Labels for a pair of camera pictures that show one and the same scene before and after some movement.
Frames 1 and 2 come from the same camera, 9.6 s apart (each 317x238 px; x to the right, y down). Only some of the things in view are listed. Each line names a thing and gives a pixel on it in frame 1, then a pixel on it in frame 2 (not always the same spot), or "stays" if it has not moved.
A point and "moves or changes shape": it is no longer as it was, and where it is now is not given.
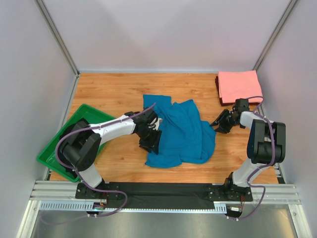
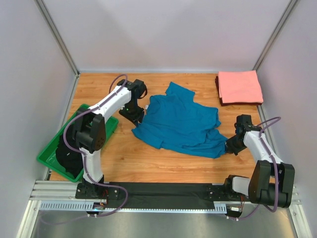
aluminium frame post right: (277, 29) stays
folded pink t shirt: (241, 85) stays
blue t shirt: (185, 138) moves or changes shape
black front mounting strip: (140, 195) stays
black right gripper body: (228, 120) -> (233, 145)
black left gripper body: (150, 138) -> (132, 114)
